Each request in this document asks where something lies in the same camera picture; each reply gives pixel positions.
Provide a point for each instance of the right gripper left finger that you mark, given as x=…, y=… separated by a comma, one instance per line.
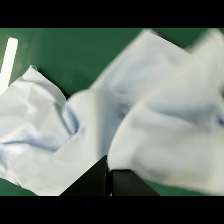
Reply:
x=92, y=183

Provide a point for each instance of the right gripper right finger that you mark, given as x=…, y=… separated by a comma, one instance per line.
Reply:
x=130, y=185

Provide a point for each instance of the white shirt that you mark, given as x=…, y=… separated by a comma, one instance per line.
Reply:
x=140, y=126

